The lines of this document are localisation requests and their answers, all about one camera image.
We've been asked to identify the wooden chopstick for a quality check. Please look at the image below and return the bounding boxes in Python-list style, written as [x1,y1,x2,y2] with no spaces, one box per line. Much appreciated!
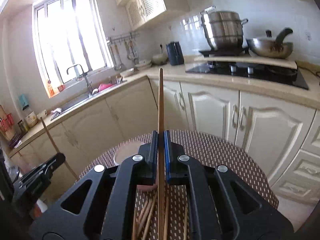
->
[142,193,157,240]
[131,209,137,240]
[136,200,152,237]
[157,68,165,239]
[183,203,188,240]
[40,117,78,181]

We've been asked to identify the cream lower kitchen cabinets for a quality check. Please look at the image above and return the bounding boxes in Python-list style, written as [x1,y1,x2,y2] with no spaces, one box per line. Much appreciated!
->
[8,76,320,207]

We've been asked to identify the kitchen window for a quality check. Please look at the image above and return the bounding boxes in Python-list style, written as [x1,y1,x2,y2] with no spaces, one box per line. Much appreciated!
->
[33,0,114,98]

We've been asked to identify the person's left hand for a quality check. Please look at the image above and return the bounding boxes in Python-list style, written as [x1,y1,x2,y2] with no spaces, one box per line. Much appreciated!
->
[33,199,48,218]

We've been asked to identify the wooden cutting board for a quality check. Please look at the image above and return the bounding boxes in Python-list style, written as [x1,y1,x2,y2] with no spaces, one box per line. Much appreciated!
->
[0,105,16,141]

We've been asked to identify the brown polka dot tablecloth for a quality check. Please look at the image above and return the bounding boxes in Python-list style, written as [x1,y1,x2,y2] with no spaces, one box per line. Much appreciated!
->
[79,129,279,239]

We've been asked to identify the pink cylindrical utensil holder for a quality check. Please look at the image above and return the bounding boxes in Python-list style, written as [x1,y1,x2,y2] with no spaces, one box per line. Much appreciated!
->
[113,140,157,192]

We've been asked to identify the glass bottle with teal cap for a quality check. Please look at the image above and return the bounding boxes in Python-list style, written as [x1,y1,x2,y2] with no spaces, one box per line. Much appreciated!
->
[18,94,38,128]

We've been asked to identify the small white cup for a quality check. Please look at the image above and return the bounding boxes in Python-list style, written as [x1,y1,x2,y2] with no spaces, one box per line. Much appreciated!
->
[37,110,48,120]

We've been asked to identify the stainless steel sink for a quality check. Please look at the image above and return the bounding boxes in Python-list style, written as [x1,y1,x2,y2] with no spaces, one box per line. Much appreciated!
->
[51,77,126,121]

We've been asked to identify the chrome sink faucet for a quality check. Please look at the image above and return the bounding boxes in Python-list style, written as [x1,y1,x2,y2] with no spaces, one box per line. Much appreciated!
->
[66,64,93,98]

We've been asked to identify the black gas stove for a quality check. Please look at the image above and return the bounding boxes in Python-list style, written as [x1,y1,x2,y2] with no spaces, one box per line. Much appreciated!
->
[186,47,309,90]

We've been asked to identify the stack of white plates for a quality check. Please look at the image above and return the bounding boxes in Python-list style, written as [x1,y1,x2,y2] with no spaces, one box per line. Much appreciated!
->
[135,60,152,70]

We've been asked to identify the dark blue electric kettle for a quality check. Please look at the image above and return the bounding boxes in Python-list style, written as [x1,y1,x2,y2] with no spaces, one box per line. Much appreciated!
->
[166,42,184,66]

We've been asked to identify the white bowl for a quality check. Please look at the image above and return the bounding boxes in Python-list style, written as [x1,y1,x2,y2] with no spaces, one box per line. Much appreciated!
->
[152,53,168,66]

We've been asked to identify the stainless steel steamer pot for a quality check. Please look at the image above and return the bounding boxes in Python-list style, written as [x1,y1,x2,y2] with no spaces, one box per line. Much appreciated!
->
[200,6,248,50]

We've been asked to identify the steel wok with black handle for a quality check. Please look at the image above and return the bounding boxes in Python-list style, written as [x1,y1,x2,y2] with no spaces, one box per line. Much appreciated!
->
[246,28,293,59]

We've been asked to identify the wall utensil rail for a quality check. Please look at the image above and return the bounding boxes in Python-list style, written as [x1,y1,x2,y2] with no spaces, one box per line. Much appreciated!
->
[106,31,140,44]

